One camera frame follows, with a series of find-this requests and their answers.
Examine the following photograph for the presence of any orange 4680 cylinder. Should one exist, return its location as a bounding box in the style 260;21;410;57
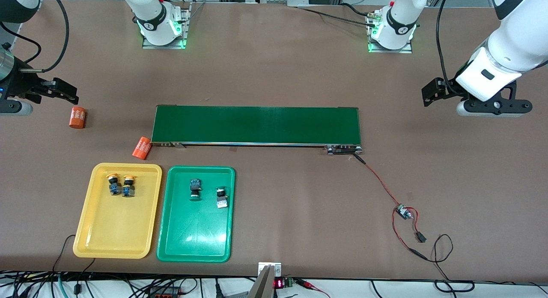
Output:
68;107;86;129
132;136;152;160

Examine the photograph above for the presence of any yellow cap push button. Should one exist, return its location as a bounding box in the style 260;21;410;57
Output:
122;175;137;198
106;173;123;197

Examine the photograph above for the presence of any yellow plastic tray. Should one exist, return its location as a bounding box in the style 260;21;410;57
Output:
73;163;163;259

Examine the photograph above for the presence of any green belt conveyor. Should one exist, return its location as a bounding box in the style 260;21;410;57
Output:
150;104;363;155

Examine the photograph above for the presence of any green plastic tray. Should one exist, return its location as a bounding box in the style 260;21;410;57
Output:
156;166;236;263

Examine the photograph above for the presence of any black power strip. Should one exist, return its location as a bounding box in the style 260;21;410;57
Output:
148;285;182;298

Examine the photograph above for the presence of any red clip lead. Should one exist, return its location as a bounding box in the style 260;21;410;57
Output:
298;279;331;298

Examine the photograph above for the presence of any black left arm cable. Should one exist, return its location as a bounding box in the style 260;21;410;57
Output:
435;0;463;95

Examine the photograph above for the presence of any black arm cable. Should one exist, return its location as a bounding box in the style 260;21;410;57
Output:
0;0;70;74
435;0;463;95

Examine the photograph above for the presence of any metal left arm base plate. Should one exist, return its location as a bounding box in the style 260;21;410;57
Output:
367;11;414;54

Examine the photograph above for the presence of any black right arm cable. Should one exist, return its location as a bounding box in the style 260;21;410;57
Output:
0;0;70;74

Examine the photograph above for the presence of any red black conveyor power cable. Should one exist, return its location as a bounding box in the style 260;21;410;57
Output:
353;154;403;209

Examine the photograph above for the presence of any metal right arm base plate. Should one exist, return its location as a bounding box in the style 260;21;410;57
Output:
142;2;191;49

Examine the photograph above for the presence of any black braided cable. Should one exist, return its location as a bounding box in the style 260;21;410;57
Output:
295;6;373;27

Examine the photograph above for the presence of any thin black looped cable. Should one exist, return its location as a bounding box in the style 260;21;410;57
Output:
433;234;476;293

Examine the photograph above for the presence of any red black lead wire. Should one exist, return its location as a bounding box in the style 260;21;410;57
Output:
392;207;429;261

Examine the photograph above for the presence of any aluminium stand bracket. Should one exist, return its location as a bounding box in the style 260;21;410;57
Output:
258;262;282;298

